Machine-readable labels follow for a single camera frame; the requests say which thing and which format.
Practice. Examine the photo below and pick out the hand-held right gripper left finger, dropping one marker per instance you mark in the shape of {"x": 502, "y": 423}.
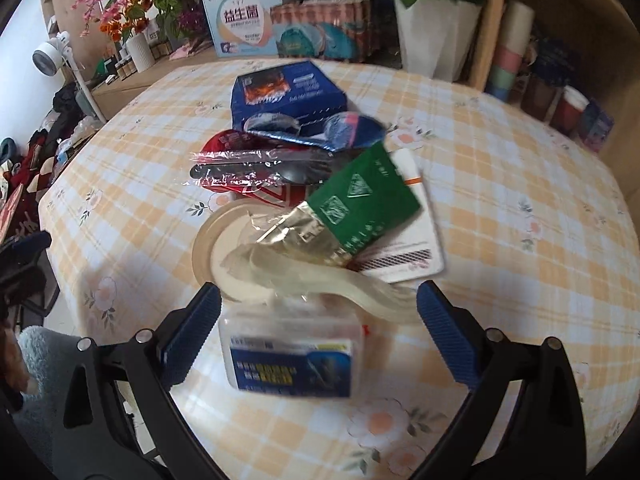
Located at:
{"x": 192, "y": 335}

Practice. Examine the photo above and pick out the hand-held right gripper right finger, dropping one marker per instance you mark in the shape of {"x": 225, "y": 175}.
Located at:
{"x": 445, "y": 335}

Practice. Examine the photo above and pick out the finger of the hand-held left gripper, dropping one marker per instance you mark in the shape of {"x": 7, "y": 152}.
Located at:
{"x": 30, "y": 246}

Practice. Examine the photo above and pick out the round clear plastic lid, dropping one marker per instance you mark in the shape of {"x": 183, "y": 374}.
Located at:
{"x": 205, "y": 255}

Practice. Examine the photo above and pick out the white printed card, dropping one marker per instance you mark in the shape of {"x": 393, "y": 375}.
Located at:
{"x": 415, "y": 245}

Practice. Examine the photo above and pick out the clear box with blue label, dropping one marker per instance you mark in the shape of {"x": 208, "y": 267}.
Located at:
{"x": 292, "y": 355}

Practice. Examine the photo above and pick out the clear plastic wrap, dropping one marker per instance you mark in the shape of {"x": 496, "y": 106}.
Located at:
{"x": 300, "y": 272}

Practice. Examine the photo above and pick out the green sachet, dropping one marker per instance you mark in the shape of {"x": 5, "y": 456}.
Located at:
{"x": 365, "y": 195}

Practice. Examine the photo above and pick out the plastic-wrapped black spoon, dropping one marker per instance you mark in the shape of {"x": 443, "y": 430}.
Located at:
{"x": 260, "y": 169}

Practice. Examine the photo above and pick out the red drink can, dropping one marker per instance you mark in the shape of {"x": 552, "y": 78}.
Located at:
{"x": 227, "y": 141}

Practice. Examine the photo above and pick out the blue foil packet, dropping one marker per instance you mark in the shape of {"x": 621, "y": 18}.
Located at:
{"x": 345, "y": 127}

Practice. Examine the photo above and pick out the dark blue cardboard box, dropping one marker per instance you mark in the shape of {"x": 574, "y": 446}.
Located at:
{"x": 290, "y": 91}

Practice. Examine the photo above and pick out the pale blue fuzzy slipper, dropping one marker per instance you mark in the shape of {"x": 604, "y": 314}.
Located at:
{"x": 47, "y": 365}

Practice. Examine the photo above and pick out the pile of clothes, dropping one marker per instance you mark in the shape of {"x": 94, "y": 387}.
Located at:
{"x": 35, "y": 150}

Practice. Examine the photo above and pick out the yellow plaid floral tablecloth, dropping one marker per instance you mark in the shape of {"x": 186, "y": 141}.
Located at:
{"x": 500, "y": 240}

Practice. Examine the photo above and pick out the low wooden cabinet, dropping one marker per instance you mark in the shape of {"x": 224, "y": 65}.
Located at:
{"x": 125, "y": 87}

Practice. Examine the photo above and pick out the white fan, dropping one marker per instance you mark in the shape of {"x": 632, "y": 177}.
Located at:
{"x": 46, "y": 57}

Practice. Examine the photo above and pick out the row of small brown bottles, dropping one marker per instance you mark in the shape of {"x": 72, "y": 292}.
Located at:
{"x": 122, "y": 66}

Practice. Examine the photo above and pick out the white ribbed vase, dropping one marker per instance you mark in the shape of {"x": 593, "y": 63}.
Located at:
{"x": 141, "y": 52}

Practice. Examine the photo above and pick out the orange flowers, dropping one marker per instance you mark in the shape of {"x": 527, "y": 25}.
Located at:
{"x": 122, "y": 25}

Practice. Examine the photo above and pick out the pink cloth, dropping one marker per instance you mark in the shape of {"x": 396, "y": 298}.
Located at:
{"x": 187, "y": 50}

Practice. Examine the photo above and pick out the brown cup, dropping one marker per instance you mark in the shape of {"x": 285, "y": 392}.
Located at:
{"x": 537, "y": 97}

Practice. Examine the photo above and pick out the small blue box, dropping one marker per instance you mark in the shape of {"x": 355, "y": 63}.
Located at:
{"x": 597, "y": 125}

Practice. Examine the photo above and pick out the red and white paper cup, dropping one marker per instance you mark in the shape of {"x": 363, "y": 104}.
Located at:
{"x": 571, "y": 107}

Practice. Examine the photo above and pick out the purple flowers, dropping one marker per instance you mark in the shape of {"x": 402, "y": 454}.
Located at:
{"x": 192, "y": 24}

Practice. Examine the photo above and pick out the stack of pastel cups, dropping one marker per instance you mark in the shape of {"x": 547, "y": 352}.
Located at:
{"x": 510, "y": 50}

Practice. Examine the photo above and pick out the white flower pot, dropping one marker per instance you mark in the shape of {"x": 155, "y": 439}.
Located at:
{"x": 435, "y": 35}

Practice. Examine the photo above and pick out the white and blue carton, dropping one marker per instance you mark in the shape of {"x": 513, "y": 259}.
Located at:
{"x": 240, "y": 20}

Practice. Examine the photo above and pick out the shrink-wrapped pink bottle pack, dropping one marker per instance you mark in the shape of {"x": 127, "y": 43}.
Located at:
{"x": 320, "y": 30}

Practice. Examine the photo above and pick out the wooden shelf unit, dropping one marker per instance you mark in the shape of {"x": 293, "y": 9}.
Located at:
{"x": 590, "y": 20}

